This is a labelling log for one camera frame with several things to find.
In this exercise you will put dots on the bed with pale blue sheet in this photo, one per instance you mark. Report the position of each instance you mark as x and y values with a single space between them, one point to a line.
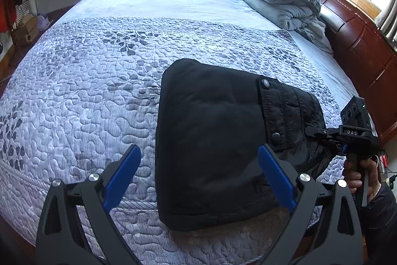
161 1

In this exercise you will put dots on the grey quilted bedspread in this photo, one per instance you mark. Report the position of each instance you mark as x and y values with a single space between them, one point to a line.
77 103

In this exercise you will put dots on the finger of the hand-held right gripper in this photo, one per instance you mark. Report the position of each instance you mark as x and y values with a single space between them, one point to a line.
335 145
316 131

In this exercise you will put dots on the dark wooden headboard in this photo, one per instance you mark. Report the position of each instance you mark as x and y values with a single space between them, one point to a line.
366 50

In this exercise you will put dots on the person's right forearm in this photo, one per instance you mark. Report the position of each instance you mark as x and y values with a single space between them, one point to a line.
381 221

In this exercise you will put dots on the black pants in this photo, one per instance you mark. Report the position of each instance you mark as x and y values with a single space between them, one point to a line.
211 134

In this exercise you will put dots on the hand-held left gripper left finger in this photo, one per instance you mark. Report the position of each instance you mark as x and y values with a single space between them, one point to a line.
122 175

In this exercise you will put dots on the person's right hand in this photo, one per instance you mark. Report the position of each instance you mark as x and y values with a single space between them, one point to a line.
352 172

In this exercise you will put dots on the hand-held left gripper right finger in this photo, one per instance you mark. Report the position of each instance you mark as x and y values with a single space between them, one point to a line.
276 175

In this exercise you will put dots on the pale purple bag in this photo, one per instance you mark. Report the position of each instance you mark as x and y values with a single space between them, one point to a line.
43 19

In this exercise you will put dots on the cardboard box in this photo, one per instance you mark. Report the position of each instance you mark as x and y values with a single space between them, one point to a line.
28 30

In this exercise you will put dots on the grey curtain beside headboard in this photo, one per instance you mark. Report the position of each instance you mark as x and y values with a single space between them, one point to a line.
389 19

